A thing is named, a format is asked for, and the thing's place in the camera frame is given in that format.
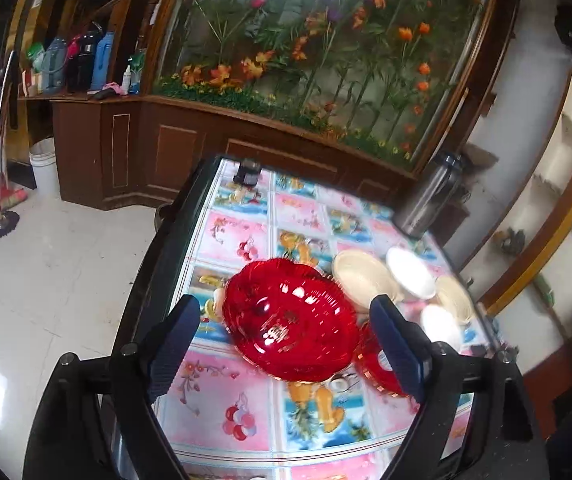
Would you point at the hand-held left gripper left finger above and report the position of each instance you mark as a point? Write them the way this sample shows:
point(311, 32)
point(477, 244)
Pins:
point(173, 347)

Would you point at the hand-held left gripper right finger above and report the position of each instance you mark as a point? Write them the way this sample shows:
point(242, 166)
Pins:
point(395, 347)

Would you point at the small red plastic bowl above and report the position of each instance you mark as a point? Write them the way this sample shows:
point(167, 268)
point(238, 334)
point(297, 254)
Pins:
point(368, 360)

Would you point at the white foam bowl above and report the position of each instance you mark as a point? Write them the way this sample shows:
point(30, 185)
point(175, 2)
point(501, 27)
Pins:
point(441, 327)

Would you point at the white foam plate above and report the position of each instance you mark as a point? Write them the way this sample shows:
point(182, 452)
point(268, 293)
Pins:
point(411, 272)

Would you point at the wide cream bowl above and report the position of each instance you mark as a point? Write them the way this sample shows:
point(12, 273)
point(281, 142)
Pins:
point(358, 275)

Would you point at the large red plastic plate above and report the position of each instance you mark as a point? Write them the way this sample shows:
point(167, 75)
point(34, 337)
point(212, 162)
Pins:
point(286, 315)

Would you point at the stainless steel thermos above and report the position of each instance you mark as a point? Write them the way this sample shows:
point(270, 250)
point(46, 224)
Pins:
point(426, 200)

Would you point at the small black jar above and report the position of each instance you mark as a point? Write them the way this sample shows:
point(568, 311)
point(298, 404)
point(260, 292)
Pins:
point(246, 172)

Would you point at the black mop head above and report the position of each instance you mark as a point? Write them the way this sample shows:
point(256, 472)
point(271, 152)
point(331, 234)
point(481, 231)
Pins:
point(6, 224)

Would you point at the white plastic bucket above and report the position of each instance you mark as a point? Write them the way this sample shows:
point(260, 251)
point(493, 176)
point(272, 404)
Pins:
point(45, 170)

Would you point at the red broom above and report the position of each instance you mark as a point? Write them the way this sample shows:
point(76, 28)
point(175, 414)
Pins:
point(11, 197)

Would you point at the pink cloth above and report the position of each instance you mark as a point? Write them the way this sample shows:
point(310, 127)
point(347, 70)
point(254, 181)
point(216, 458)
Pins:
point(112, 87)

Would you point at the small white bottle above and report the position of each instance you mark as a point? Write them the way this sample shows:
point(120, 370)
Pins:
point(126, 82)

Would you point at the green spray bottle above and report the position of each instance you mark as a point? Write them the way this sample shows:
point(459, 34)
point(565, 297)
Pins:
point(137, 75)

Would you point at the blue detergent bottle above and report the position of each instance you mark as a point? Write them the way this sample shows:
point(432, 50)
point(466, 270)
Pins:
point(102, 62)

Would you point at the black thermos flask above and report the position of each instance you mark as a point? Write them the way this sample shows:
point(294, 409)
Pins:
point(81, 65)

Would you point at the light blue jug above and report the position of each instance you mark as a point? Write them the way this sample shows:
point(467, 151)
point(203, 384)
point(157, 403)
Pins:
point(53, 67)

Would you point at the artificial flower display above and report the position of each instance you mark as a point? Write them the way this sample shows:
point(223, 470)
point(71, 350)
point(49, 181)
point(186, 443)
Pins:
point(316, 50)

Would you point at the green capped bottle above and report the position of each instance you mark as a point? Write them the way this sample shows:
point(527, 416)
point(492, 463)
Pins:
point(36, 57)

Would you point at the wooden wall shelf unit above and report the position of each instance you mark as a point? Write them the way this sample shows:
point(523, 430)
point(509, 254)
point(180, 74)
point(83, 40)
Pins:
point(561, 160)

